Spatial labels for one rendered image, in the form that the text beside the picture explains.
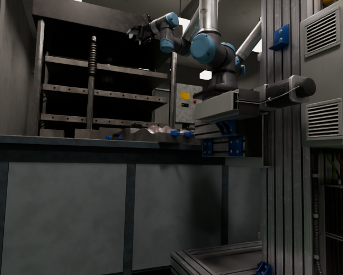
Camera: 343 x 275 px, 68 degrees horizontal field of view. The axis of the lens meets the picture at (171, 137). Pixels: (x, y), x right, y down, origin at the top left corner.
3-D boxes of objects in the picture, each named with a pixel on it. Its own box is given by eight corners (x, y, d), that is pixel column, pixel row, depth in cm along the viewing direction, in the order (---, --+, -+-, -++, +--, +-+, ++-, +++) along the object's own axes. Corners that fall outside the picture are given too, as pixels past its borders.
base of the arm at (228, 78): (245, 91, 121) (245, 71, 121) (218, 87, 115) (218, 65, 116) (227, 97, 135) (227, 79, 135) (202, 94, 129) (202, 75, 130)
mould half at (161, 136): (195, 144, 160) (196, 126, 161) (162, 142, 144) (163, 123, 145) (151, 145, 199) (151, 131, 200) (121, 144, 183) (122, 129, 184)
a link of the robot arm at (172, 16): (170, 24, 128) (170, 7, 129) (155, 30, 136) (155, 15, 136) (180, 30, 134) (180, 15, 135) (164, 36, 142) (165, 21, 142)
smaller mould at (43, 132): (63, 139, 152) (64, 130, 152) (39, 138, 147) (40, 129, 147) (64, 141, 168) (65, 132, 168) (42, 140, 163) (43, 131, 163)
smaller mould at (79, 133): (100, 141, 155) (100, 130, 156) (74, 140, 150) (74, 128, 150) (97, 142, 174) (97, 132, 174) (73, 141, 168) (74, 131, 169)
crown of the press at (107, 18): (181, 81, 242) (183, 19, 247) (28, 58, 195) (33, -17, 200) (155, 99, 320) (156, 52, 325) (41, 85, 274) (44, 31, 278)
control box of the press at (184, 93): (201, 228, 254) (204, 85, 265) (174, 231, 243) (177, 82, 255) (192, 223, 275) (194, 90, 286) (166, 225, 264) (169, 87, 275)
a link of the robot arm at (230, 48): (240, 73, 126) (240, 47, 127) (226, 66, 116) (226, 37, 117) (218, 78, 134) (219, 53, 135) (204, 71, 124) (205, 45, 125)
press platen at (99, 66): (167, 78, 251) (167, 73, 251) (44, 60, 212) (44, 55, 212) (148, 94, 316) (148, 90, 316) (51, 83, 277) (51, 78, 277)
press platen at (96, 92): (168, 102, 246) (168, 97, 247) (42, 89, 207) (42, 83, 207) (147, 114, 315) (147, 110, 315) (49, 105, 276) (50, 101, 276)
